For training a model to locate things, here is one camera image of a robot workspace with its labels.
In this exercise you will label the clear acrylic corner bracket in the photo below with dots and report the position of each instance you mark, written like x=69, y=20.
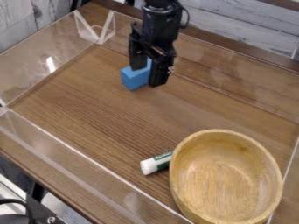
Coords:
x=97, y=33

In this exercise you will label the white green glue stick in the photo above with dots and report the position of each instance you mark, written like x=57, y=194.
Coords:
x=156, y=163

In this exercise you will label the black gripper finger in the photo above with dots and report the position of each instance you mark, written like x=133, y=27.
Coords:
x=161, y=70
x=138, y=57

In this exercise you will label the blue rectangular block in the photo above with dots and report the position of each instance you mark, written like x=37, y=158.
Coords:
x=136, y=79

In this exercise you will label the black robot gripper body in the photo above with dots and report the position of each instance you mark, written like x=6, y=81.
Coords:
x=160, y=29

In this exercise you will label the clear acrylic front wall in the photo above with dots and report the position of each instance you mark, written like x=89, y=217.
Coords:
x=109, y=192

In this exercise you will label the black metal table frame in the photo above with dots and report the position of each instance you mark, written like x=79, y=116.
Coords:
x=22, y=198

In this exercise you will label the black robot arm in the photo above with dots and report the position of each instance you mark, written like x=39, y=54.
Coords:
x=152, y=39

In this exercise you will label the light brown wooden bowl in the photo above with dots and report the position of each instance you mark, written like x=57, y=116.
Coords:
x=225, y=178

